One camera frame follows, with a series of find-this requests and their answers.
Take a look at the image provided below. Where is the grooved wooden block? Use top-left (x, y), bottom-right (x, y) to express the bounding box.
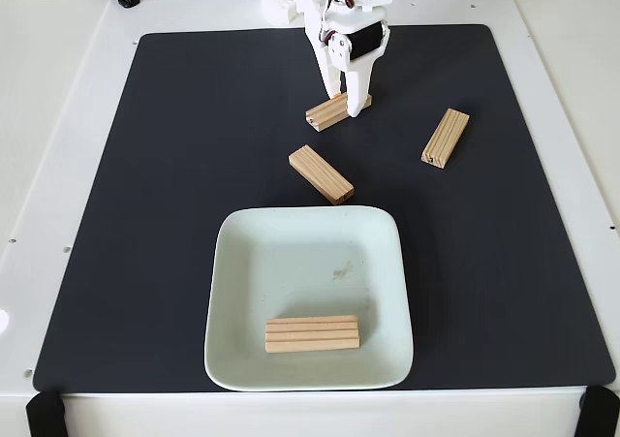
top-left (264, 314), bottom-right (362, 355)
top-left (419, 108), bottom-right (471, 171)
top-left (305, 92), bottom-right (373, 133)
top-left (288, 144), bottom-right (356, 206)

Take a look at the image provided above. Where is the pale green square plate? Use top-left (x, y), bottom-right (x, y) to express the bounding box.
top-left (202, 205), bottom-right (416, 392)

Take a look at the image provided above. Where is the black table mat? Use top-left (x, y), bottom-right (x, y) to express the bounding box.
top-left (32, 23), bottom-right (617, 393)

